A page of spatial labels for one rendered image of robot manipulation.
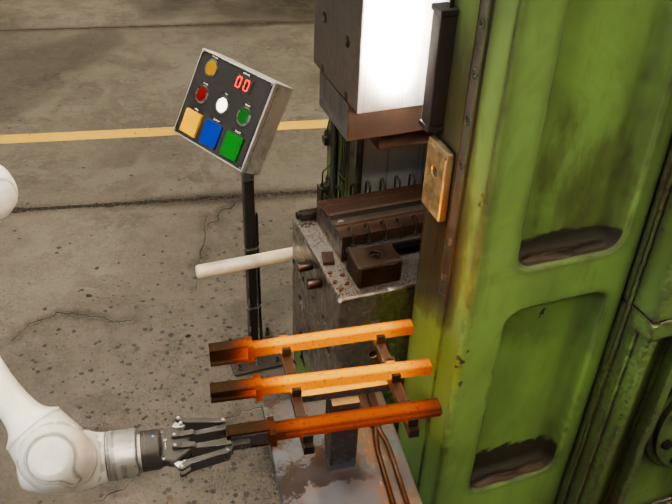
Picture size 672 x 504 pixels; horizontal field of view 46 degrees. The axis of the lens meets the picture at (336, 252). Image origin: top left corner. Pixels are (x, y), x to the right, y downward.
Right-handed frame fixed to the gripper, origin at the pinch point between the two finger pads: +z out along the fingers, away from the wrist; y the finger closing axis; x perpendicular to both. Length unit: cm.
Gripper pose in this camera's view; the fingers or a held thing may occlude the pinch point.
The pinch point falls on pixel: (249, 435)
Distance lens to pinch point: 154.9
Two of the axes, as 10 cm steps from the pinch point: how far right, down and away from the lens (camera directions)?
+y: 2.2, 5.9, -7.8
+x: 0.3, -8.0, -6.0
